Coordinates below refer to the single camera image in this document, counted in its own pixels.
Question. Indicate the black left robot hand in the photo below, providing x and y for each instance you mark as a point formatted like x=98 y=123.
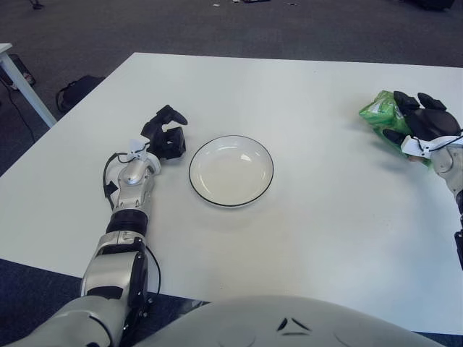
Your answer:
x=162 y=141

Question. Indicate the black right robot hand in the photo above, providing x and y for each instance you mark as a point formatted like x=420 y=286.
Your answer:
x=434 y=123

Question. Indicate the green snack bag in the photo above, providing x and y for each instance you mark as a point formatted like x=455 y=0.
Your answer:
x=380 y=115

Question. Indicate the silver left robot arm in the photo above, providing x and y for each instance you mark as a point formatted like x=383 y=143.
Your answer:
x=126 y=202

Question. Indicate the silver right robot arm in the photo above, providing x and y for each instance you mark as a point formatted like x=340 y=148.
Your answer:
x=448 y=159

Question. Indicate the white plate with black rim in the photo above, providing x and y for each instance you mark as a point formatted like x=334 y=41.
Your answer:
x=231 y=171

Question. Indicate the black backpack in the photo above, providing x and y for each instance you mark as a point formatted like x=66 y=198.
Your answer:
x=77 y=90

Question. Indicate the large black floor object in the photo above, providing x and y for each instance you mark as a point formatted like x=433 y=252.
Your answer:
x=430 y=3

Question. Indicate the white table leg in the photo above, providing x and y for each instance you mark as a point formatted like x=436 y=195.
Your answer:
x=25 y=86

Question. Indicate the black box with red mark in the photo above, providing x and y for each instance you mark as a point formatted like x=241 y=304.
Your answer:
x=23 y=68

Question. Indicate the dark floor clutter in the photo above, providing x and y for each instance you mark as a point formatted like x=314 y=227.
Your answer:
x=249 y=1

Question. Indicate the small dark floor object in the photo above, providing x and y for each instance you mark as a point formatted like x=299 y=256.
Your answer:
x=36 y=4

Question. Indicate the grey robot torso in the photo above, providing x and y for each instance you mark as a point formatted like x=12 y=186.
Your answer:
x=289 y=325

